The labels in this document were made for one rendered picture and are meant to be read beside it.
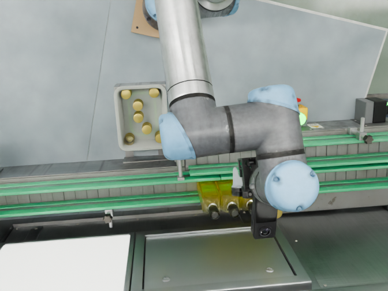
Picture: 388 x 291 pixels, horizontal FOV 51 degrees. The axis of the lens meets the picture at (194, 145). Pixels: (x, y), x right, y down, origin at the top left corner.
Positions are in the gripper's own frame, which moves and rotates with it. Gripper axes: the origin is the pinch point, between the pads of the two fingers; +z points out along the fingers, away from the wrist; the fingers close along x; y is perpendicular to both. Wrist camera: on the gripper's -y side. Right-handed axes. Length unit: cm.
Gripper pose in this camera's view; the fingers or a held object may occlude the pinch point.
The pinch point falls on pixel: (249, 189)
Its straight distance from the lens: 94.9
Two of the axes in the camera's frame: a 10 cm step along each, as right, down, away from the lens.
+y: -0.9, -10.0, 0.5
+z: -0.6, 0.6, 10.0
